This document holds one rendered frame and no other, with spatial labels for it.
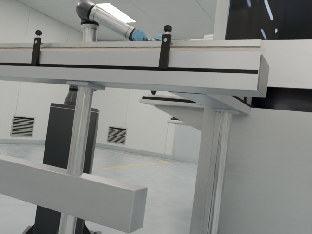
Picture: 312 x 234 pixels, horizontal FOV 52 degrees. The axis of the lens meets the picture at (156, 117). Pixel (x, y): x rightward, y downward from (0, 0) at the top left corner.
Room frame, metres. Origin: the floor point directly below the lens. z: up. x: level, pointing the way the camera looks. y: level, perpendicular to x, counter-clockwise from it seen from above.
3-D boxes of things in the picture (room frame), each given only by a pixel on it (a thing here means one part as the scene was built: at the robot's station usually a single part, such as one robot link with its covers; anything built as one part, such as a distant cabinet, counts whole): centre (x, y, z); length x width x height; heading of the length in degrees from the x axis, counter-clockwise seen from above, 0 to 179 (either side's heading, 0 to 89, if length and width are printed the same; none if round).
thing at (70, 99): (1.84, 0.46, 0.84); 0.15 x 0.15 x 0.10
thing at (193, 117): (1.82, -0.14, 0.80); 0.34 x 0.03 x 0.13; 63
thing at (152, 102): (2.04, -0.26, 0.87); 0.70 x 0.48 x 0.02; 153
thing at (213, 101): (1.26, -0.24, 0.92); 0.69 x 0.15 x 0.16; 153
